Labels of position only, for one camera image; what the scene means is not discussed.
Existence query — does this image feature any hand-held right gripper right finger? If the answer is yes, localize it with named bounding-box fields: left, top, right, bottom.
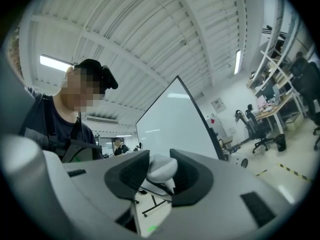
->
left=149, top=147, right=296, bottom=240

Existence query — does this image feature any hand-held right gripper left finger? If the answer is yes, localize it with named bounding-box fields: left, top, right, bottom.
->
left=41, top=148, right=151, bottom=238

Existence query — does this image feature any white device with black disc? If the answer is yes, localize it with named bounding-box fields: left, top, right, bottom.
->
left=233, top=157, right=249, bottom=169

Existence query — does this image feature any chest-mounted screen unit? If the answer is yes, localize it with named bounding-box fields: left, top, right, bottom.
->
left=61, top=137, right=101, bottom=164

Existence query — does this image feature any ceiling air conditioner vent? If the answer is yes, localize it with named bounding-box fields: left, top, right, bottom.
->
left=85, top=115, right=119, bottom=125

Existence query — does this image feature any grey cabinet with red sign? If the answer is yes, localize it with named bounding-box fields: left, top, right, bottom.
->
left=205, top=115, right=228, bottom=147

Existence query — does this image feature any yellow-black hazard floor tape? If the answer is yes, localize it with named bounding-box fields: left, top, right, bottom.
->
left=255, top=162, right=313, bottom=183

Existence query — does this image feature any black desk chair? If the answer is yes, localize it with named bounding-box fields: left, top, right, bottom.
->
left=246, top=117, right=275, bottom=155

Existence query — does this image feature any black mesh bin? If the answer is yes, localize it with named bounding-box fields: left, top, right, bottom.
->
left=274, top=133, right=287, bottom=152

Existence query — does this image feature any person's dark shirt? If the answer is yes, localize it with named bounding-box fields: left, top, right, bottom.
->
left=18, top=86, right=103, bottom=164

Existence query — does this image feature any wooden desk with white legs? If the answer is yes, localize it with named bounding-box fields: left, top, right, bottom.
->
left=254, top=90, right=305, bottom=132

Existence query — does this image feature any person's head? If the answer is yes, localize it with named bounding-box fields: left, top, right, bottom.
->
left=63, top=58, right=118, bottom=112

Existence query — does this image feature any ceiling light tube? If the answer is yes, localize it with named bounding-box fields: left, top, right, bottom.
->
left=39, top=54, right=74, bottom=72
left=233, top=49, right=242, bottom=75

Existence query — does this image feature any white metal shelving unit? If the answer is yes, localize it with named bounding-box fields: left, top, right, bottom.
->
left=246, top=0, right=318, bottom=102

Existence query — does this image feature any white wall poster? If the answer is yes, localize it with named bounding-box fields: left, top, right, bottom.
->
left=210, top=97, right=228, bottom=115

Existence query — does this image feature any black head-mounted camera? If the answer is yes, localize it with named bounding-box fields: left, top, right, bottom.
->
left=101, top=65, right=119, bottom=90

